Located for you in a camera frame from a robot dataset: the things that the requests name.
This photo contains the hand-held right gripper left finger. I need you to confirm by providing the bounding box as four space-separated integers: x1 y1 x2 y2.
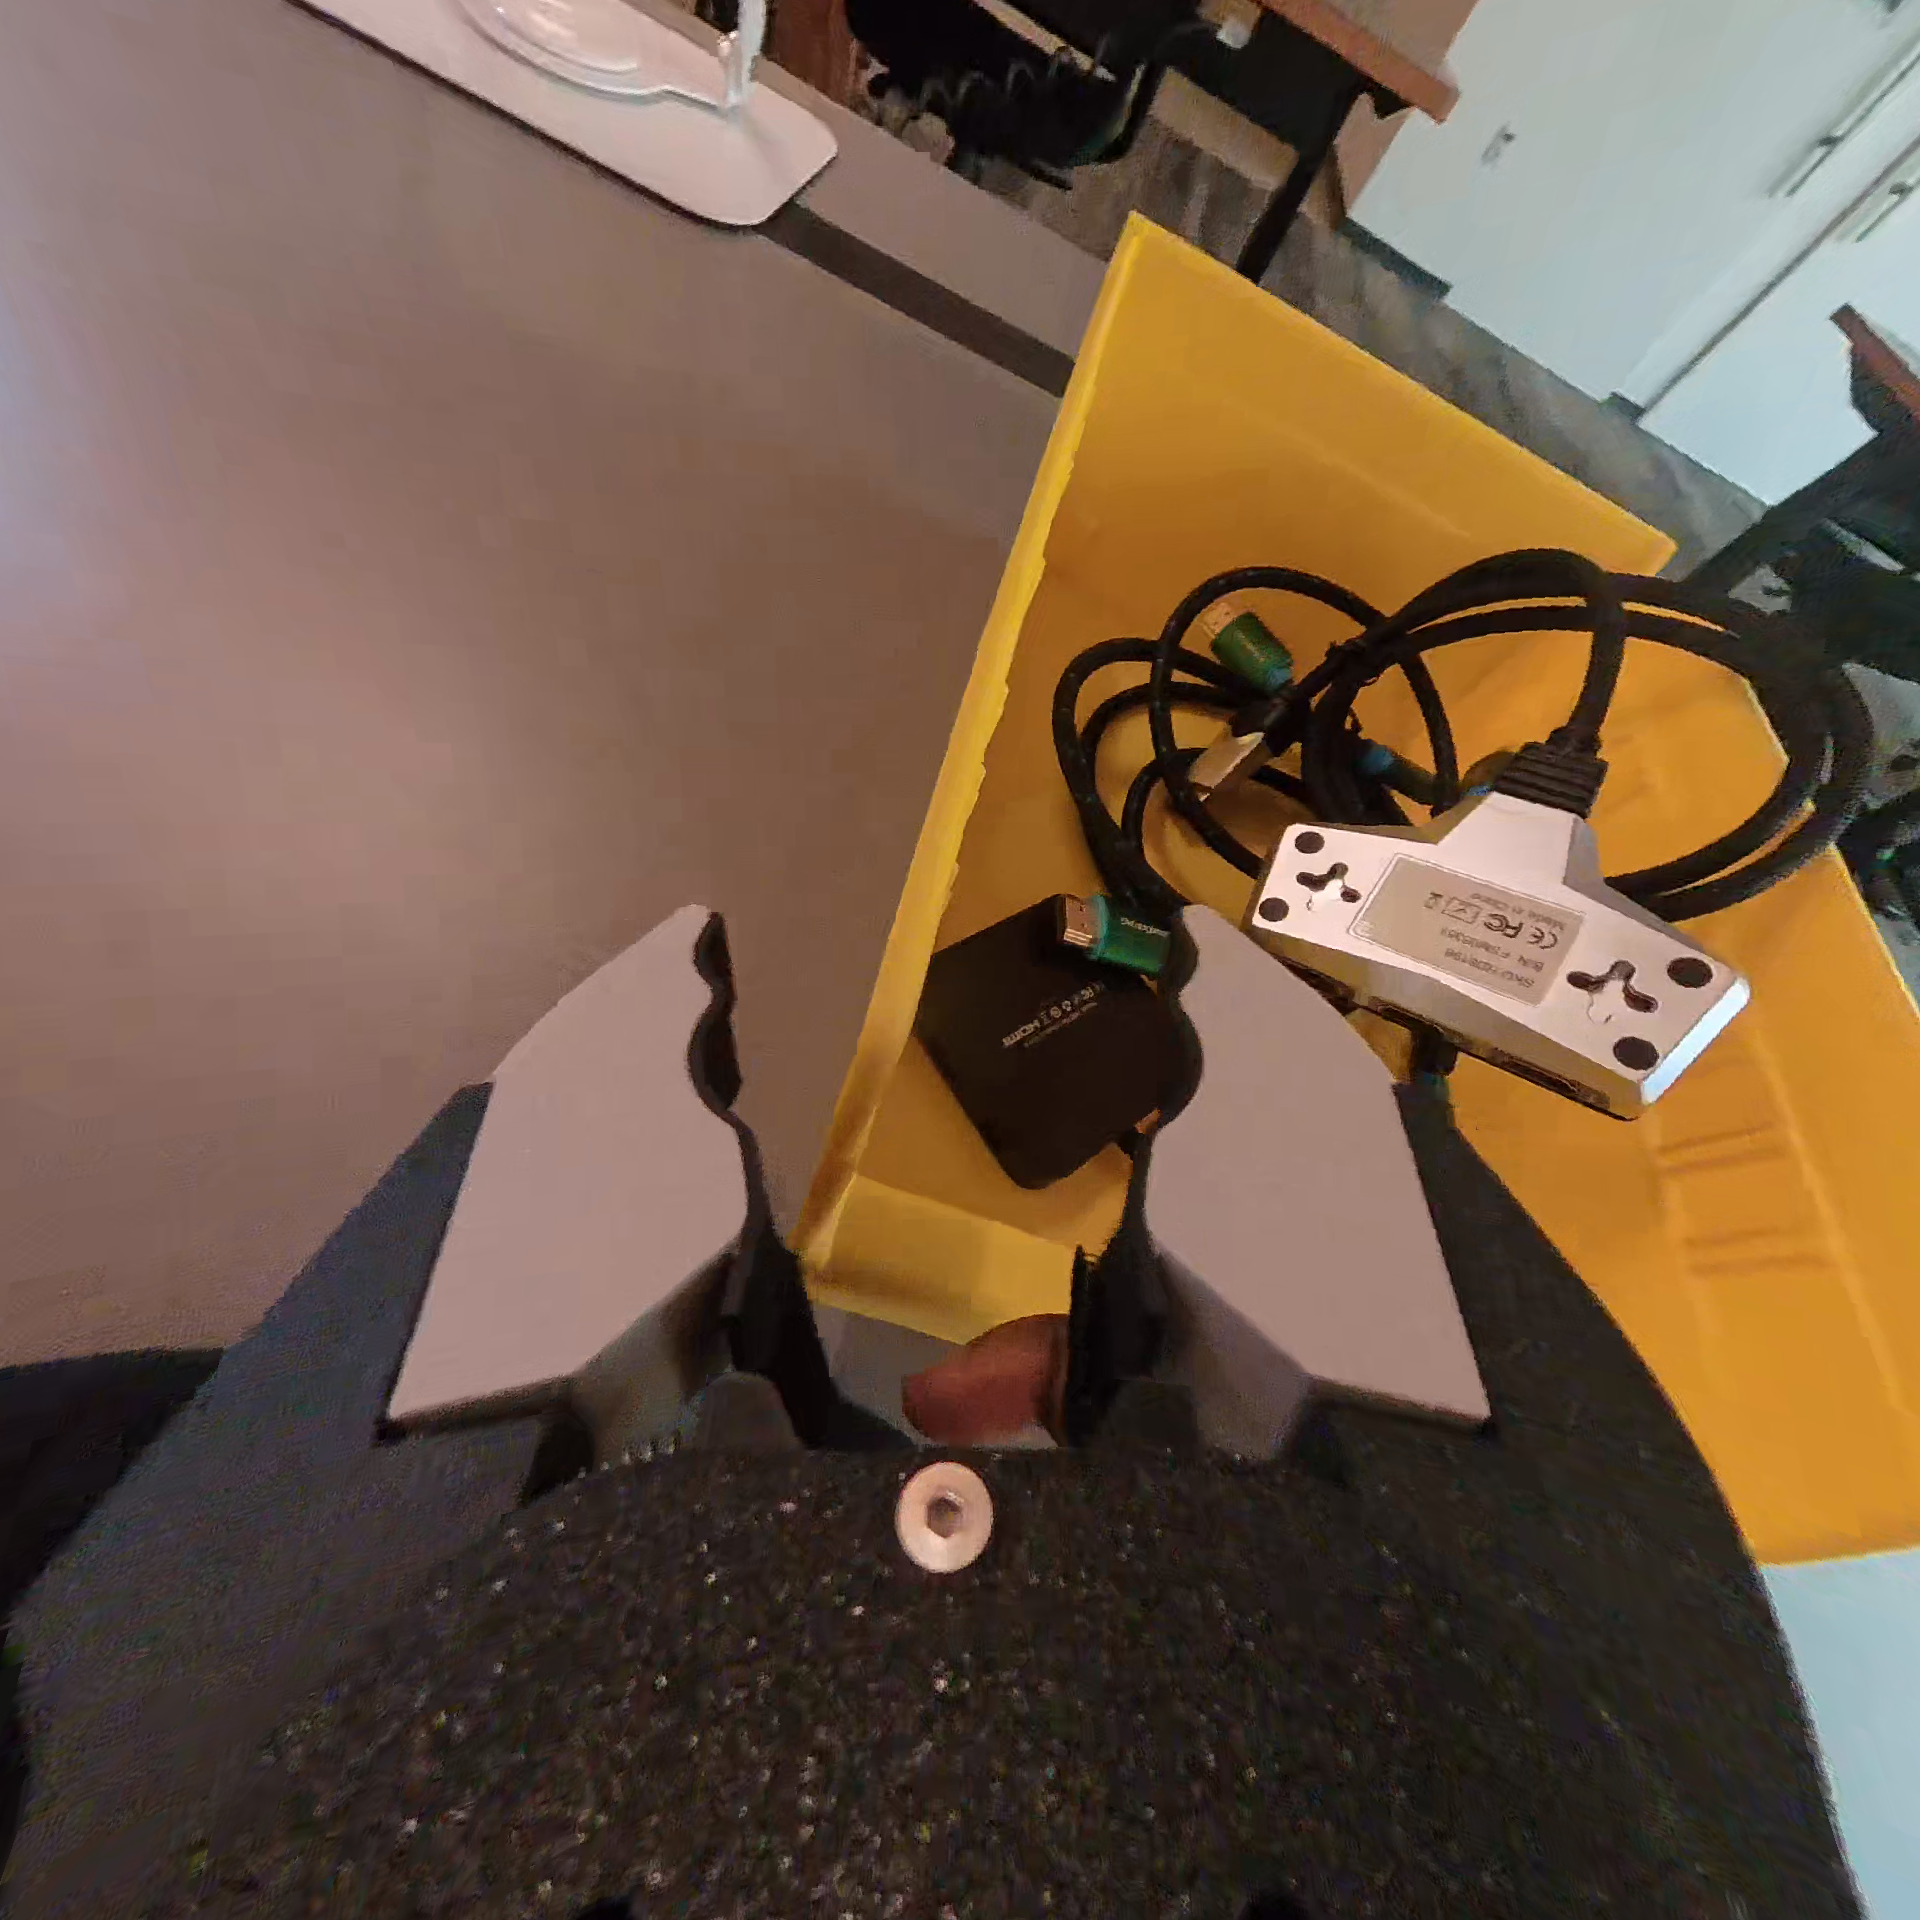
389 904 837 1446

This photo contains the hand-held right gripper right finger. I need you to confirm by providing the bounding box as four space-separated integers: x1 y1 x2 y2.
1064 904 1489 1467

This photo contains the silver cable splitter hub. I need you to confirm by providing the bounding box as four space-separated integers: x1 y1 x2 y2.
1246 790 1750 1127

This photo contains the yellow plastic bin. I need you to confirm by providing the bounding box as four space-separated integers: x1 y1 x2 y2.
792 208 1920 1569

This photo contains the grey desk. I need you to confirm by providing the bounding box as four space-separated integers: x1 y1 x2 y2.
0 0 1920 1920

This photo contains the wooden top office desk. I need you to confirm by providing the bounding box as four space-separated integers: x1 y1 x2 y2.
960 0 1464 287

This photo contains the blackboard on white stand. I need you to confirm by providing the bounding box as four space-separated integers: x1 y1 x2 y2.
309 0 837 229

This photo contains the black office chair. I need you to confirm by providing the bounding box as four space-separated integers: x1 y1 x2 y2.
845 0 1202 169

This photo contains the small black switch box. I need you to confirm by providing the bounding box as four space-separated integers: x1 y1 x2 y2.
915 897 1204 1193

